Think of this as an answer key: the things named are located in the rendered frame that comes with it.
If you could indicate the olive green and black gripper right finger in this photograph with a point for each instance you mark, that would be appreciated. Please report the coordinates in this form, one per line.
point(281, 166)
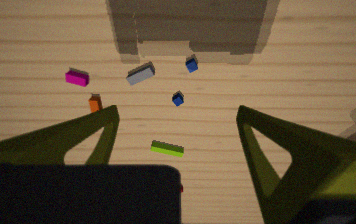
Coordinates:
point(323, 165)

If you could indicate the grey rectangular bar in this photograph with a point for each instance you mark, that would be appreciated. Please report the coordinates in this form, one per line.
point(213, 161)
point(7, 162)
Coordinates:
point(140, 75)

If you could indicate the magenta rod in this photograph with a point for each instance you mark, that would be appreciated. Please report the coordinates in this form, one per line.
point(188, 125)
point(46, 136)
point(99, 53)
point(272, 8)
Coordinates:
point(77, 78)

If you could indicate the small blue block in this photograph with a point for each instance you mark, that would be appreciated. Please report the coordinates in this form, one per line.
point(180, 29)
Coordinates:
point(177, 99)
point(191, 65)

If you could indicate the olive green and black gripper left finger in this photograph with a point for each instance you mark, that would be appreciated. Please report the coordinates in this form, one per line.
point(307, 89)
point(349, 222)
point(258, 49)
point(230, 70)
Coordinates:
point(48, 146)

